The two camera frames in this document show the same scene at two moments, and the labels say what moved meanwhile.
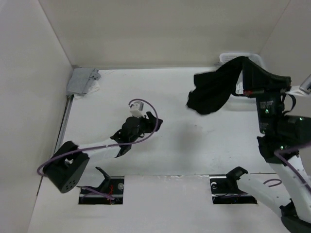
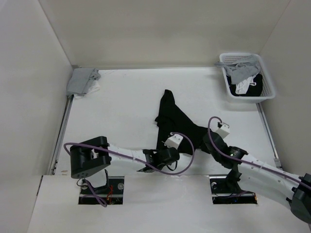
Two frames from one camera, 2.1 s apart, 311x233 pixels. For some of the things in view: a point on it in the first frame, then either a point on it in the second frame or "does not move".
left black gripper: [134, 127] → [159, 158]
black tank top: [211, 89] → [172, 120]
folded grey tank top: [79, 79] does not move
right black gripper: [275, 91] → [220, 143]
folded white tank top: [94, 87] does not move
